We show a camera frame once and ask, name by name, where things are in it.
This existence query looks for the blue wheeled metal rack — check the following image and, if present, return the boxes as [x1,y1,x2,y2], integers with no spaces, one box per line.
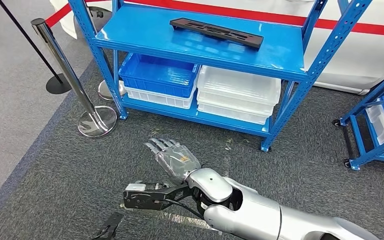
[332,64,384,171]

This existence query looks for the black stanchion post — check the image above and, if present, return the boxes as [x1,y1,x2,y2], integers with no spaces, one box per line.
[0,0,73,95]

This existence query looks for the long red barrier belt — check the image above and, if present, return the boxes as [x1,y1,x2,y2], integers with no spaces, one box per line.
[125,0,384,38]

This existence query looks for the black right wrist camera bracket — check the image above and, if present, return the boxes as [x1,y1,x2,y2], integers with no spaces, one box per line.
[123,180,209,213]

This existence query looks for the chrome-based stanchion with black top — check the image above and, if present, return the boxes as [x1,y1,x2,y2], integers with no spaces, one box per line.
[98,79,127,103]

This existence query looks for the blue metal shelf rack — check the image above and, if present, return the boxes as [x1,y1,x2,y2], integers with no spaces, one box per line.
[67,0,373,153]

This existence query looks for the translucent white plastic bin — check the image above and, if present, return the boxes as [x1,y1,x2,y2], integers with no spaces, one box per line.
[197,91,276,117]
[197,102,269,126]
[196,65,282,108]

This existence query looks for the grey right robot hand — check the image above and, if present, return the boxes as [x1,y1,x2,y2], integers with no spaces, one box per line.
[143,138,202,186]

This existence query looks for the white car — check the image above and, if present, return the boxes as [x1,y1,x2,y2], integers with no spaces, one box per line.
[49,0,384,95]

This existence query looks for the clear floor tape strip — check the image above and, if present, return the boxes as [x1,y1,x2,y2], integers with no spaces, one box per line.
[160,211,213,232]

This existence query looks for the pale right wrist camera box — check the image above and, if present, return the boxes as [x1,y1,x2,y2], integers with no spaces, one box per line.
[125,183,147,193]

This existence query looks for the chrome stanchion post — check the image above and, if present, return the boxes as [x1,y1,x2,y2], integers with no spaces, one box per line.
[30,18,118,139]

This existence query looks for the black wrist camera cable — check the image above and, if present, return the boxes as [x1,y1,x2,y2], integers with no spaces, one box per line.
[163,198,209,221]

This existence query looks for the blue plastic bin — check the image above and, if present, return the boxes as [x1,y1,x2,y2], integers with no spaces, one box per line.
[118,52,201,99]

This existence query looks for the short red barrier belt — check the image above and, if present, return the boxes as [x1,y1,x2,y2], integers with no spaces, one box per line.
[45,3,72,29]

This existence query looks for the long black plastic part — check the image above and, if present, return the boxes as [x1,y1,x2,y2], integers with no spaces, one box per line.
[169,17,265,51]

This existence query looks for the white ribbed plastic bin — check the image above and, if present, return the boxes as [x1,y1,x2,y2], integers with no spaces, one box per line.
[123,84,198,110]

